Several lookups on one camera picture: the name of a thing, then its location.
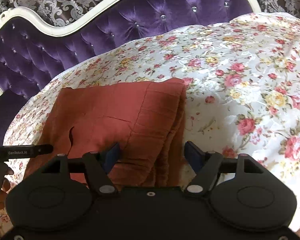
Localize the floral quilted bedspread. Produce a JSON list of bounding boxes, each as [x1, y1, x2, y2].
[[0, 11, 300, 240]]

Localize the rust red pants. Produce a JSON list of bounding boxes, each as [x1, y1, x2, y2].
[[25, 78, 186, 188]]

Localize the purple tufted velvet headboard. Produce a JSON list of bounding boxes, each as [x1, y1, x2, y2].
[[0, 0, 261, 146]]

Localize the person's left hand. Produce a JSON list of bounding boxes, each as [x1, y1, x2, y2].
[[0, 167, 15, 230]]

